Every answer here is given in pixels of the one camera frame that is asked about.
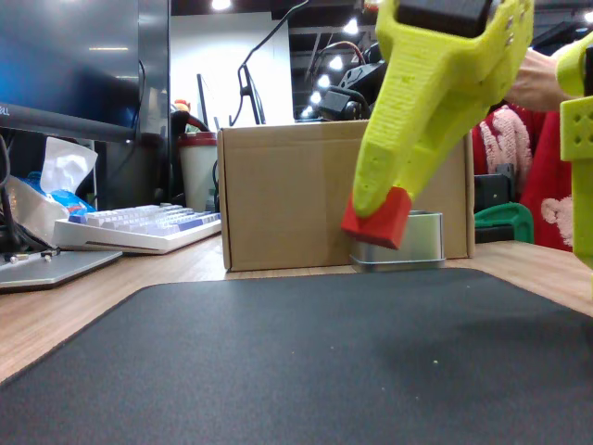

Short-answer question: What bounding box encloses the red cube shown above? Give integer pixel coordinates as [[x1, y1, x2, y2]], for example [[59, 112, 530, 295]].
[[341, 186, 412, 250]]

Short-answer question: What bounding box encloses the square metal tin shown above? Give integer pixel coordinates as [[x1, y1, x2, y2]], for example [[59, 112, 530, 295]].
[[349, 210, 447, 273]]

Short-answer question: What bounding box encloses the person's hand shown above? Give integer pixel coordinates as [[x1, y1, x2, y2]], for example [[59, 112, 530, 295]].
[[503, 48, 576, 113]]

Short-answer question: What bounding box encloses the black box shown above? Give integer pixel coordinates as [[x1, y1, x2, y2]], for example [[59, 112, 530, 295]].
[[473, 162, 516, 215]]

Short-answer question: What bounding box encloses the red sweater with pink pattern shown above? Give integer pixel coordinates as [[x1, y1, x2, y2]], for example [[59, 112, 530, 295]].
[[471, 103, 576, 252]]

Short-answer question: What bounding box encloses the brown cardboard box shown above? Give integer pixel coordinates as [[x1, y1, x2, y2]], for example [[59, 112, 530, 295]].
[[216, 119, 477, 273]]

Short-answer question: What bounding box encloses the green plastic object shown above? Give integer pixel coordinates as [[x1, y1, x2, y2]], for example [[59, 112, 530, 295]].
[[473, 202, 536, 245]]

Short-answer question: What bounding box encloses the white cup with red lid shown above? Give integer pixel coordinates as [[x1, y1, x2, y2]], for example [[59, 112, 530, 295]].
[[177, 131, 220, 212]]

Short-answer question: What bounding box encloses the black rectangular mat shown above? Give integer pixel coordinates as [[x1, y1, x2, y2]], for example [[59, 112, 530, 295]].
[[0, 267, 593, 445]]

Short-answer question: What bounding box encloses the white and blue keyboard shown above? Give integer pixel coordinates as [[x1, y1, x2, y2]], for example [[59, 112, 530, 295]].
[[52, 202, 223, 256]]

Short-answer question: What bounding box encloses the dark computer monitor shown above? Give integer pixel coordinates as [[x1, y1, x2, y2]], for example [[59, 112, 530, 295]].
[[0, 0, 170, 143]]

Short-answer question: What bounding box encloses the white and blue tissue pack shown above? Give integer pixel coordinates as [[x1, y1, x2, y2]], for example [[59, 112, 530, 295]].
[[7, 135, 99, 243]]

